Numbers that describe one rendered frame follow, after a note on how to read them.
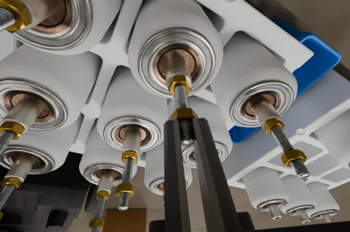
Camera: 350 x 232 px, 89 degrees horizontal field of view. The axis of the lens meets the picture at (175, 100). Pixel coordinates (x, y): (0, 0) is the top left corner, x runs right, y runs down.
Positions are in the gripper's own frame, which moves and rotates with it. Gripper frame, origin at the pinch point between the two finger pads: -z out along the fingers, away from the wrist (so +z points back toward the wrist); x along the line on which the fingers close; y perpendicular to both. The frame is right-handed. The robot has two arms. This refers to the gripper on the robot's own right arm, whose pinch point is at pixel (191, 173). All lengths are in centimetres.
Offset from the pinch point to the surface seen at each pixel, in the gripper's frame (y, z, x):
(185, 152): 14.8, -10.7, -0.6
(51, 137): 11.1, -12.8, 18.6
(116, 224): 109, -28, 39
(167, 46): -2.2, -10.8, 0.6
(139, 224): 111, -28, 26
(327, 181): 50, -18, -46
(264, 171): 38.0, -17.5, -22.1
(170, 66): -0.9, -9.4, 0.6
